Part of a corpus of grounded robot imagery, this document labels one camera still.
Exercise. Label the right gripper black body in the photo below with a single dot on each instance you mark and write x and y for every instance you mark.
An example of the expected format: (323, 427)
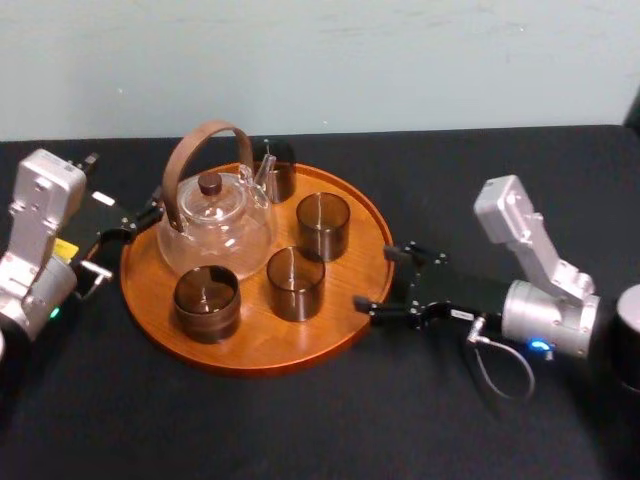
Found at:
(465, 292)

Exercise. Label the black table cloth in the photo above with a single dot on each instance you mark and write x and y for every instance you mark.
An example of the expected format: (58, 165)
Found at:
(320, 430)

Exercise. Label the round wooden tray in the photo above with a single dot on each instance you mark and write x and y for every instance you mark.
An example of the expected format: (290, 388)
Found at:
(260, 345)

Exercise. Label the smoky brown drinking glass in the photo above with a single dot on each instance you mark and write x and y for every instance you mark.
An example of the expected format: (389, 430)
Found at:
(207, 320)
(322, 235)
(295, 300)
(286, 175)

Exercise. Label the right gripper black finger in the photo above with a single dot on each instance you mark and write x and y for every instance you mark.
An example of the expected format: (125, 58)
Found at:
(395, 312)
(425, 255)

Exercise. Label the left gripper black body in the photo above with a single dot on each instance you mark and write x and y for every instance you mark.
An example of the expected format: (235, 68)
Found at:
(105, 215)

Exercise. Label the glass teapot lid brown knob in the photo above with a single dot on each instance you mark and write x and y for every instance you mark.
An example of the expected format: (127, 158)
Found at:
(210, 192)

